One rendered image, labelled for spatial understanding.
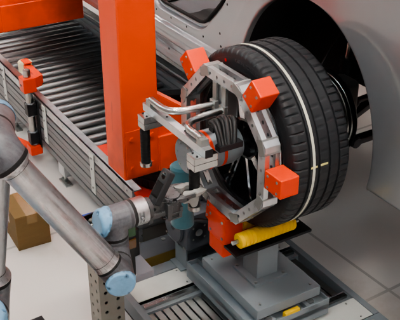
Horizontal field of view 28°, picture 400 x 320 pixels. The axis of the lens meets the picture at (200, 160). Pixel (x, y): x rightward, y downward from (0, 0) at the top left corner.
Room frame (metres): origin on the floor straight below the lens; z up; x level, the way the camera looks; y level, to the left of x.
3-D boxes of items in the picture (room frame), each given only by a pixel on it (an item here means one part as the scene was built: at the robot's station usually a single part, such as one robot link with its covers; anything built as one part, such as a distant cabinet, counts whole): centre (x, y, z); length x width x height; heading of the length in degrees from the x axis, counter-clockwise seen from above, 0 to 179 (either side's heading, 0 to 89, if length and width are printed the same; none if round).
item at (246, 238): (2.43, -0.24, 0.51); 0.29 x 0.06 x 0.06; 121
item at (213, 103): (2.50, 0.06, 1.03); 0.19 x 0.18 x 0.11; 121
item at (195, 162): (2.23, -0.01, 0.93); 0.09 x 0.05 x 0.05; 121
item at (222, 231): (2.50, -0.13, 0.48); 0.16 x 0.12 x 0.17; 121
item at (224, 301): (2.59, -0.23, 0.13); 0.50 x 0.36 x 0.10; 31
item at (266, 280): (2.57, -0.24, 0.32); 0.40 x 0.30 x 0.28; 31
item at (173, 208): (2.15, 0.12, 0.80); 0.12 x 0.08 x 0.09; 121
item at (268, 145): (2.48, -0.09, 0.85); 0.54 x 0.07 x 0.54; 31
